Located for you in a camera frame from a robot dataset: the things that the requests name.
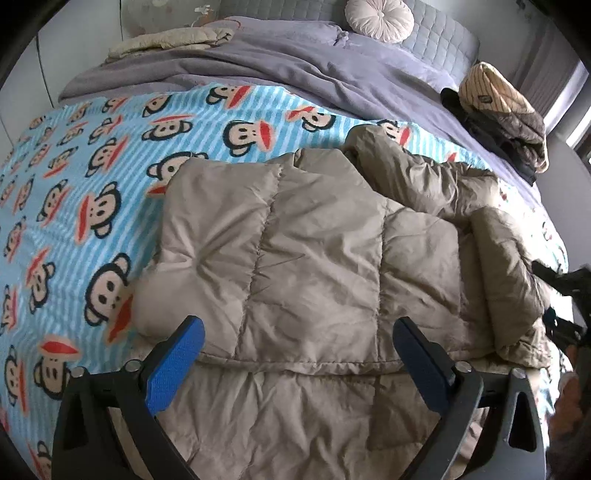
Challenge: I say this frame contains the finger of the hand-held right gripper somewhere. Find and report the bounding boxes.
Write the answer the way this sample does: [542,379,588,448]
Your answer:
[542,307,585,348]
[531,261,578,297]

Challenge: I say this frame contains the blue striped monkey print blanket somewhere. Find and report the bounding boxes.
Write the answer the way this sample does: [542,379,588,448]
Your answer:
[0,83,571,480]

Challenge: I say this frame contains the beige puffer jacket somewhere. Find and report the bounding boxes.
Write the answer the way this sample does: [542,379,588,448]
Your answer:
[131,124,561,480]

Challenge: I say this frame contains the black folded garment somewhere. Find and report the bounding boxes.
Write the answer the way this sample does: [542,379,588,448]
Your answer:
[440,87,539,185]

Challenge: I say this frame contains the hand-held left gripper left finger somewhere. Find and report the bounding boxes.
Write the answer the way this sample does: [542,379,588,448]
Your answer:
[52,315,205,480]

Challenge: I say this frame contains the grey curtain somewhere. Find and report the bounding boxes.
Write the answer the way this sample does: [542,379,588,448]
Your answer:
[508,37,578,116]

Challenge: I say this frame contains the pile of dark and striped clothes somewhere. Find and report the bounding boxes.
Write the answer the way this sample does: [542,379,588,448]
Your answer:
[458,61,550,174]

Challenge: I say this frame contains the round pale pleated cushion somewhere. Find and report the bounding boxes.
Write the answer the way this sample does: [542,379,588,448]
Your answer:
[344,0,415,44]

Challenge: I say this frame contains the cream folded garment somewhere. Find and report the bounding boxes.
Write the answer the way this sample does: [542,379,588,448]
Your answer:
[107,26,235,60]

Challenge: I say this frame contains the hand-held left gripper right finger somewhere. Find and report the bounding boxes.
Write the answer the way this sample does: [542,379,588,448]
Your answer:
[393,316,549,480]

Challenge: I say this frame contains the grey quilted headboard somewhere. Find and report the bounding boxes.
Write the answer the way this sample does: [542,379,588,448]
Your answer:
[222,0,481,77]

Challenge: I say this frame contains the person's right hand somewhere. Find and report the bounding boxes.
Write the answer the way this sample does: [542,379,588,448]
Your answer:
[553,373,591,462]

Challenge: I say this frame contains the white wardrobe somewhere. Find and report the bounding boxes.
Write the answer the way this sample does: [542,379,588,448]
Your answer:
[0,0,127,158]

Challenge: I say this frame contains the purple grey duvet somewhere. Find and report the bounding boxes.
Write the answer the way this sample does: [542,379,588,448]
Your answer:
[58,16,543,195]

